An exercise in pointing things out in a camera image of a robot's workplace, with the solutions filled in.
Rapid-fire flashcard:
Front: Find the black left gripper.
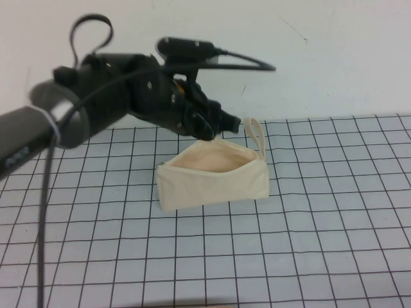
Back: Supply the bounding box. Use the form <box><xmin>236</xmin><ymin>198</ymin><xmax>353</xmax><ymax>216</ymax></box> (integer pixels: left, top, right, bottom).
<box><xmin>127</xmin><ymin>56</ymin><xmax>241</xmax><ymax>142</ymax></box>

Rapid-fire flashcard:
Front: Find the cream canvas pencil case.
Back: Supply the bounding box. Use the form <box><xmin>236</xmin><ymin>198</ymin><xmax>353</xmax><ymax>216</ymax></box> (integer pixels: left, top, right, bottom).
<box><xmin>156</xmin><ymin>117</ymin><xmax>269</xmax><ymax>212</ymax></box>

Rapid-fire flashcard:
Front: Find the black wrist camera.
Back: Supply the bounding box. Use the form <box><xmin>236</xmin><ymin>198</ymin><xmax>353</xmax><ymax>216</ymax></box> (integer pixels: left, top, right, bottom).
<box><xmin>155</xmin><ymin>36</ymin><xmax>220</xmax><ymax>65</ymax></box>

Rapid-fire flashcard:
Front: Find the white cable tie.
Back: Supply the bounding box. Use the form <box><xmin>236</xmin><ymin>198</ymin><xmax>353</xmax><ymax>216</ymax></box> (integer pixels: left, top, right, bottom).
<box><xmin>40</xmin><ymin>108</ymin><xmax>62</xmax><ymax>137</ymax></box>

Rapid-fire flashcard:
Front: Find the black looped cable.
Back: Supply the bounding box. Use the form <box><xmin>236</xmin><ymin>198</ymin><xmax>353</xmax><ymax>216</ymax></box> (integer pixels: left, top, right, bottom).
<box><xmin>68</xmin><ymin>12</ymin><xmax>114</xmax><ymax>65</ymax></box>

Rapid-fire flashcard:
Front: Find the long black camera cable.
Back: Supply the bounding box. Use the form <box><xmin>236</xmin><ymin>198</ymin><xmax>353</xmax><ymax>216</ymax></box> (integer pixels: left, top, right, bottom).
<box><xmin>35</xmin><ymin>46</ymin><xmax>277</xmax><ymax>308</ymax></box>

